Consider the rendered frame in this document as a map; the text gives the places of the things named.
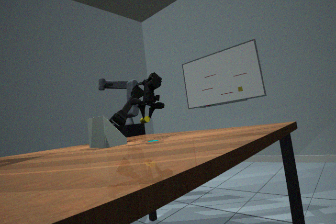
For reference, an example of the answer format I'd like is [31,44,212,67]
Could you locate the yellow tall cylinder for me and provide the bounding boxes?
[140,116,150,124]

